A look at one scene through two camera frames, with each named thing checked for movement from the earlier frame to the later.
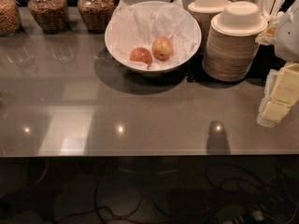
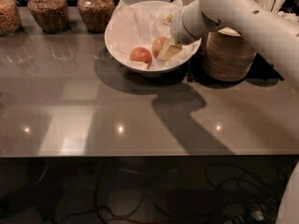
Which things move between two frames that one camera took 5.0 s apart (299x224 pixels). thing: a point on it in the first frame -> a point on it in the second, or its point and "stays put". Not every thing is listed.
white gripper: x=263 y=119 -> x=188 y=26
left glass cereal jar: x=10 y=19 stays put
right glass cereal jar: x=95 y=7 stays put
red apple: x=142 y=55 stays put
